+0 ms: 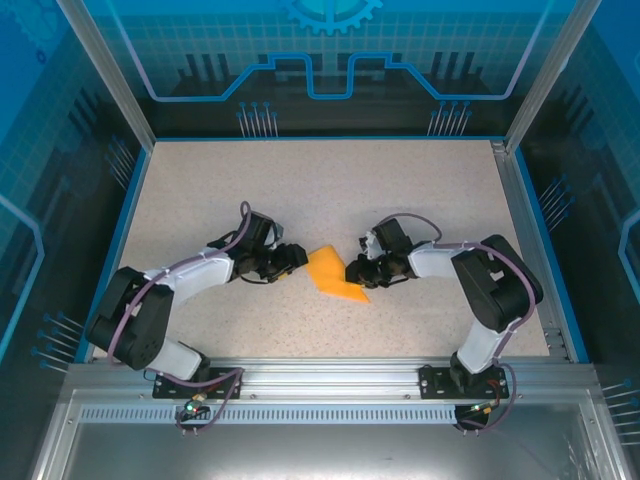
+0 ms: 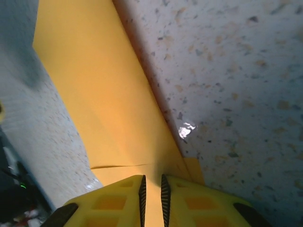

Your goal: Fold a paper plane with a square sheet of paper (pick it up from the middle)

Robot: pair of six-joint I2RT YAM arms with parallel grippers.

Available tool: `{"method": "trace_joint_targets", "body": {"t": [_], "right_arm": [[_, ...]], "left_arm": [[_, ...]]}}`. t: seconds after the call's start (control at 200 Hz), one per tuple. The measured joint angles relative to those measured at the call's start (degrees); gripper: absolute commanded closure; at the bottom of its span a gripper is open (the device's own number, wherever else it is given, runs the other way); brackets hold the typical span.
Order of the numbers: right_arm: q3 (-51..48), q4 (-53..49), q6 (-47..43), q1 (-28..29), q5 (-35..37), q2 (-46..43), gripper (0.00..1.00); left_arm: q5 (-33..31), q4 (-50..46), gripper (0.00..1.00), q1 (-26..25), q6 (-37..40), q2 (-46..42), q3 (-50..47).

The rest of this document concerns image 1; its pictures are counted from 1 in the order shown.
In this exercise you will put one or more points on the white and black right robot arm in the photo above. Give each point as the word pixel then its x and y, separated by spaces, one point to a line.
pixel 495 285

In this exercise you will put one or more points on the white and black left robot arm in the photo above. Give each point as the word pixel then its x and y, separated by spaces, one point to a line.
pixel 140 340

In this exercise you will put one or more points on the shiny metal tray sheet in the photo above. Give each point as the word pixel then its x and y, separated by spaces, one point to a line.
pixel 325 455

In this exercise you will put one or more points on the blue table edge strip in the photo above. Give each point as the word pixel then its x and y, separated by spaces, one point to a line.
pixel 120 250

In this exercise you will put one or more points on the aluminium mounting rail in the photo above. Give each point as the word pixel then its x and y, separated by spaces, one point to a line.
pixel 325 380

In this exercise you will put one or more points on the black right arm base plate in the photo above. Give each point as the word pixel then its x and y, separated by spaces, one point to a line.
pixel 435 382

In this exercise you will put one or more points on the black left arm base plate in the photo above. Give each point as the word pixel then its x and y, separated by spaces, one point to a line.
pixel 225 387

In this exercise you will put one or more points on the aluminium side rail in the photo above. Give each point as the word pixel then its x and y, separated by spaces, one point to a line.
pixel 518 200

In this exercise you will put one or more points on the blue printed enclosure panel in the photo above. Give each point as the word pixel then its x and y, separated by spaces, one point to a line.
pixel 40 150
pixel 325 30
pixel 600 150

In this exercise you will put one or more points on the aluminium frame post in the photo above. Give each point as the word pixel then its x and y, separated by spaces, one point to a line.
pixel 550 75
pixel 109 75

